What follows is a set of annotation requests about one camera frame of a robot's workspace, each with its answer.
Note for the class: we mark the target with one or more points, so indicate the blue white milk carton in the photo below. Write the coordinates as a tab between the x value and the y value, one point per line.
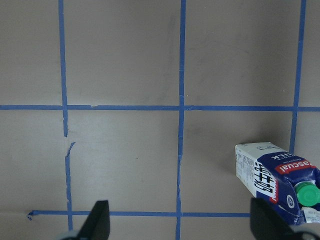
290	184

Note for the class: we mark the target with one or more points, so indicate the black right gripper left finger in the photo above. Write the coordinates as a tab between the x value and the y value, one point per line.
97	225

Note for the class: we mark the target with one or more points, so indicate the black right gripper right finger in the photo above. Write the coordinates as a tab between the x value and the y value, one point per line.
266	224

